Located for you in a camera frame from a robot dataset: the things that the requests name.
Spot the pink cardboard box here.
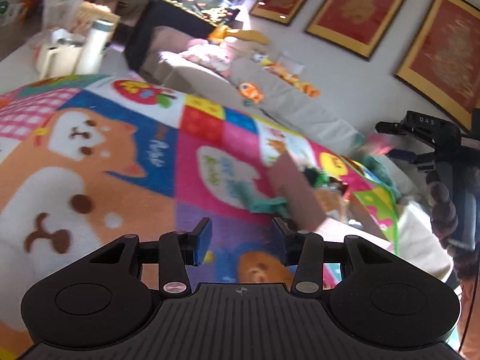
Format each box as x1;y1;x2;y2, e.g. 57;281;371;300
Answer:
268;152;391;249

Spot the teal plastic toy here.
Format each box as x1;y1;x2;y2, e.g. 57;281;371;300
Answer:
234;181;290;218

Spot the green cloth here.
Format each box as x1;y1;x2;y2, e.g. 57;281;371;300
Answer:
353;133;401;201

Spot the red framed picture, right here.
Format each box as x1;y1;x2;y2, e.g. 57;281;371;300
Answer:
395;0;480;130

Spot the white sheet cover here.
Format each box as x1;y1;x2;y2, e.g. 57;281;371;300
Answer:
395;180;453;283

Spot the colourful cartoon play mat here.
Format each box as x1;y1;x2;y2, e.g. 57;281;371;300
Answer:
1;75;398;359

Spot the red framed picture, middle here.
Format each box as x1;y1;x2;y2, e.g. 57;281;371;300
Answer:
305;0;405;60

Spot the orange clownfish plush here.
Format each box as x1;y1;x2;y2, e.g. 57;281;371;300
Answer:
238;82;264;106

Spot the orange plush toys row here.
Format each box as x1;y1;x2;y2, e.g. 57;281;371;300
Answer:
259;56;321;98

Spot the beige sofa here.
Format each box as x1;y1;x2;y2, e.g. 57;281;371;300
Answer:
140;26;360;158

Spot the pink floral blanket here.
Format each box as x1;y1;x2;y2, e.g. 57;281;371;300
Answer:
180;38;234;78

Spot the white thermos bottle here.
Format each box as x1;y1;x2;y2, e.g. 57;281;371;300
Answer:
74;19;114;75

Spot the yellow banana plush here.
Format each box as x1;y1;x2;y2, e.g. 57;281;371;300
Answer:
208;25;271;46

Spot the white kettle jug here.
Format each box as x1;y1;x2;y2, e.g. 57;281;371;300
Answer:
35;28;86;80

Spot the black fish tank cabinet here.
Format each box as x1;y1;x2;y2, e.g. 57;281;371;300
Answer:
124;0;218;72

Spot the woven patterned box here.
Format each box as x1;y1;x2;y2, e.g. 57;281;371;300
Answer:
69;2;120;38

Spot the clear plastic bag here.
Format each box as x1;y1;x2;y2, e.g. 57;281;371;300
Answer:
41;0;84;32

